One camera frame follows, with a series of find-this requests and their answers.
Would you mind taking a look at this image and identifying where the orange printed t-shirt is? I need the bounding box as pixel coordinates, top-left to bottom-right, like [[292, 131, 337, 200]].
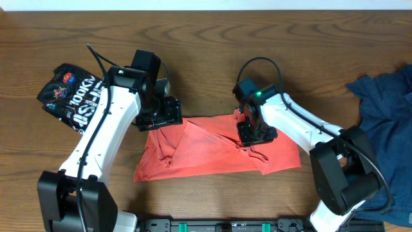
[[134, 110, 301, 182]]

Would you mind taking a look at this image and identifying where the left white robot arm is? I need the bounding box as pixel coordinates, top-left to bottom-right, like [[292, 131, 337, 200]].
[[37, 64, 182, 231]]

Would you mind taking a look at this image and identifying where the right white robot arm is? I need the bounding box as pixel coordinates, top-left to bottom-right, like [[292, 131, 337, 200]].
[[232, 79, 388, 231]]

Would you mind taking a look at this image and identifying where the black folded printed shirt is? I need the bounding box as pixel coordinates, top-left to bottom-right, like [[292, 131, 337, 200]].
[[37, 63, 105, 134]]

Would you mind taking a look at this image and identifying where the dark blue garment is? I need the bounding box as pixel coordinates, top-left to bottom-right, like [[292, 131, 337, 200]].
[[346, 64, 411, 227]]

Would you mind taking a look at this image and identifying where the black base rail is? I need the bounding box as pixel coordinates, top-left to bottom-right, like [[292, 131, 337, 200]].
[[138, 217, 386, 232]]

